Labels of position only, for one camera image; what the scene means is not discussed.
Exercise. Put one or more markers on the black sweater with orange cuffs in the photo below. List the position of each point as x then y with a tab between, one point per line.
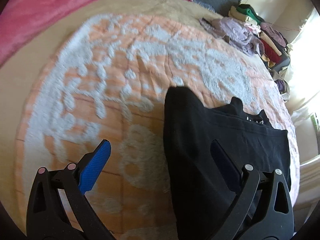
200	145

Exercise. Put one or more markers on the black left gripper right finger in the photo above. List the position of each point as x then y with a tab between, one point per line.
229	171

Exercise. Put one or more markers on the orange and white tufted bedspread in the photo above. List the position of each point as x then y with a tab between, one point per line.
109	81

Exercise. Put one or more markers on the beige bed sheet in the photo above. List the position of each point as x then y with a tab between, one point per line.
21	71

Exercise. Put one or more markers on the pile of folded clothes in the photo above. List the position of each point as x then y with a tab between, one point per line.
276	52

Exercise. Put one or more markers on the lilac crumpled garment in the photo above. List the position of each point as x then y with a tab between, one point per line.
235	33

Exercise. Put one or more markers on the bag of clothes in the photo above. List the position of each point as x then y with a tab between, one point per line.
283	88

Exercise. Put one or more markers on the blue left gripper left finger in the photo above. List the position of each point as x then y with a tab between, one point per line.
92	164

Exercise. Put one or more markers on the pink blanket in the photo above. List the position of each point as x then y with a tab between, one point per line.
22	20

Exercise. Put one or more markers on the white curtain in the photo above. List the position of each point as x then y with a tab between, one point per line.
303	73

